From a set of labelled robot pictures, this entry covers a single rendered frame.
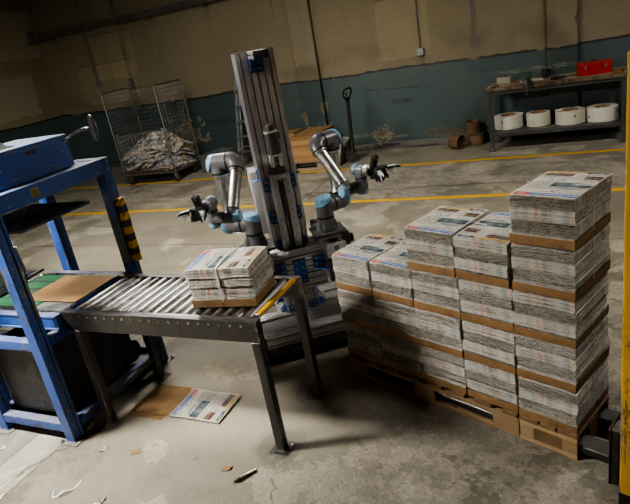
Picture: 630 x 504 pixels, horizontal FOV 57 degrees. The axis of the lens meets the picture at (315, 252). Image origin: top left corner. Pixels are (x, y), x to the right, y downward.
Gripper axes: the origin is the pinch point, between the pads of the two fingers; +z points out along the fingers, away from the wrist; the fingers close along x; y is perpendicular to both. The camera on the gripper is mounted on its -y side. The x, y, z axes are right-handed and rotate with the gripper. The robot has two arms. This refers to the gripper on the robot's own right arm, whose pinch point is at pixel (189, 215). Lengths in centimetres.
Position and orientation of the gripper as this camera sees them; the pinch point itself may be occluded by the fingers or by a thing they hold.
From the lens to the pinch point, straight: 334.1
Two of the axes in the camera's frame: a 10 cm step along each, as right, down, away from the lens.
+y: 0.4, 9.2, 3.9
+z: -2.2, 3.8, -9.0
